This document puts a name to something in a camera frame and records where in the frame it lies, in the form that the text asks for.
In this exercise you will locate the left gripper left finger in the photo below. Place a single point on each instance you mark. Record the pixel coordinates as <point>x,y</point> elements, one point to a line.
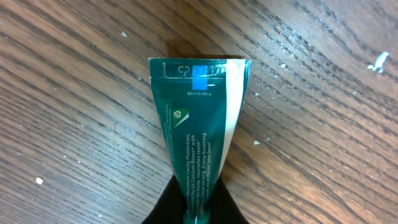
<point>170,207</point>

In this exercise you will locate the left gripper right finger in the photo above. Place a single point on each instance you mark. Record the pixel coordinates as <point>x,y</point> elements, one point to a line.
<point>223,209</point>

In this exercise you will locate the green toothpaste tube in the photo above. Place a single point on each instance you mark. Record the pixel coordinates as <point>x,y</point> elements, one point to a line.
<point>198,102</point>

